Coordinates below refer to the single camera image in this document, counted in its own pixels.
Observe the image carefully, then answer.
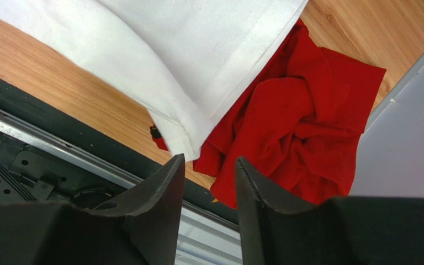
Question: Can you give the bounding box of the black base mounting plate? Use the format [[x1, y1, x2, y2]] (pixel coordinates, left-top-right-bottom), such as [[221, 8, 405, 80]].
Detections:
[[0, 67, 239, 225]]

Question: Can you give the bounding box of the aluminium frame rail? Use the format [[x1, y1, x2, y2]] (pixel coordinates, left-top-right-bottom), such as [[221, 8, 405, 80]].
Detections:
[[0, 110, 242, 264]]

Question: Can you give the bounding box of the white Coca-Cola print t-shirt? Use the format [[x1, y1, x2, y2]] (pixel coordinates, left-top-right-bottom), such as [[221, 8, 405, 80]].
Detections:
[[0, 1, 307, 161]]

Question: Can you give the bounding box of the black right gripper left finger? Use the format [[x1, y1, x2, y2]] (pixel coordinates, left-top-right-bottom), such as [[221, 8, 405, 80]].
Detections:
[[0, 155, 185, 264]]

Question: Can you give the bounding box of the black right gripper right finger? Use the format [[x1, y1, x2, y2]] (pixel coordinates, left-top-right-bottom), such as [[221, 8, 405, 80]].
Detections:
[[235, 157, 424, 264]]

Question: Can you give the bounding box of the red t-shirt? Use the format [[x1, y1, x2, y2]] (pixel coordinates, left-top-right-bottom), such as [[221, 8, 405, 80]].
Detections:
[[150, 18, 387, 209]]

